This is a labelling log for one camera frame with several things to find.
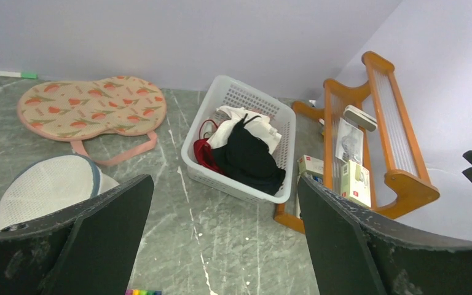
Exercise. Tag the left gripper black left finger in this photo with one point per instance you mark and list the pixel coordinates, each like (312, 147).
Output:
(86, 248)

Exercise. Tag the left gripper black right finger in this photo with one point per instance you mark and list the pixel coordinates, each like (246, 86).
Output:
(357, 251)

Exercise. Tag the white mesh laundry bag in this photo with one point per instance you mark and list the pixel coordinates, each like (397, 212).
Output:
(51, 185)

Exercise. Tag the white plastic laundry basket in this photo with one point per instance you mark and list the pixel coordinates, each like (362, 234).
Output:
(228, 91)

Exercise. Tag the white box with red logo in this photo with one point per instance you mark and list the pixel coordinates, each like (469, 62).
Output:
(355, 184)

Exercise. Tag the orange wooden rack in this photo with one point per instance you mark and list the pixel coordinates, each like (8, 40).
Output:
(406, 173)

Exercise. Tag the paper leaflet on rack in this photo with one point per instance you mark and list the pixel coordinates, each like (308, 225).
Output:
(349, 144)

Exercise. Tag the white oblong case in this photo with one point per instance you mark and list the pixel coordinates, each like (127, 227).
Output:
(360, 117)

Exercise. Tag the tulip patterned pink pad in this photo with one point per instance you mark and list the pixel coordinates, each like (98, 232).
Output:
(75, 111)

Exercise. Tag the red garment in basket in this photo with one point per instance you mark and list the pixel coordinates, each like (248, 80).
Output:
(203, 151)

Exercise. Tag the white green marker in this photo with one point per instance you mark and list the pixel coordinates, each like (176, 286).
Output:
(22, 75)

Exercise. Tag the white garment in basket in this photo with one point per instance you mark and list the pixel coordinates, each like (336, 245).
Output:
(257, 124)

